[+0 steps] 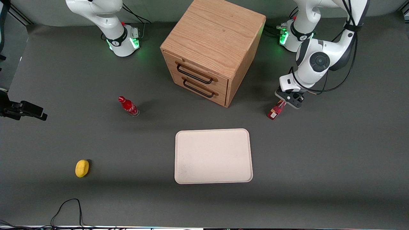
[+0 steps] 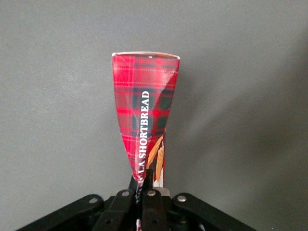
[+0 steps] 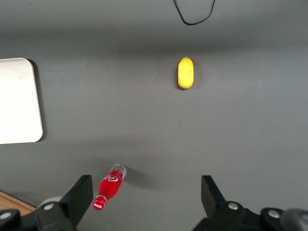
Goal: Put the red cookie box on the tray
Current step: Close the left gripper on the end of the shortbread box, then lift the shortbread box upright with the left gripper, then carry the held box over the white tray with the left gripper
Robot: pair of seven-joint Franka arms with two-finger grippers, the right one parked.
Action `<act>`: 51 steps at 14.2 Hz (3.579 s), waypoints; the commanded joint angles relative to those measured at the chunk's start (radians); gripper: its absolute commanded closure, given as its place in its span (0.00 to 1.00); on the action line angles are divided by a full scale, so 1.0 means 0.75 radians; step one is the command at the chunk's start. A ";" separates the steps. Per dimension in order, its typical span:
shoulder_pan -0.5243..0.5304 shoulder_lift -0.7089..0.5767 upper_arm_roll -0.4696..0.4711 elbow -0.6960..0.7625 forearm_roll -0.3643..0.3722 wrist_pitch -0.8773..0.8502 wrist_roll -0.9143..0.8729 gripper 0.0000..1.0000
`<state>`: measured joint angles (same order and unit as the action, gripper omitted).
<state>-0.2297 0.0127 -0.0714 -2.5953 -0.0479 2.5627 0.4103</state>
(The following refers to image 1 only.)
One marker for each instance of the red cookie box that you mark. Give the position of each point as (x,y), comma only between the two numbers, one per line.
(274,113)

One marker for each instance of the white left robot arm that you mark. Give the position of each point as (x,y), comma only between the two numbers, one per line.
(319,60)

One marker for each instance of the cream rectangular tray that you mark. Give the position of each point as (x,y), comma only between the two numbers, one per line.
(212,156)

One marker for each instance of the wooden drawer front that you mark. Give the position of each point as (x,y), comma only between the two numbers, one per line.
(222,99)
(223,84)

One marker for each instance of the yellow lemon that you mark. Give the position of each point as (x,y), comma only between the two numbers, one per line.
(82,168)

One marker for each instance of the dark grey table mat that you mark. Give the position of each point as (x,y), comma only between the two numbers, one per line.
(319,159)

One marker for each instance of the red cola bottle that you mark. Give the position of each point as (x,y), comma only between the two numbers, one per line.
(128,106)

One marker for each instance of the wooden drawer cabinet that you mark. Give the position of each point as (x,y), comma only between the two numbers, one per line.
(214,32)

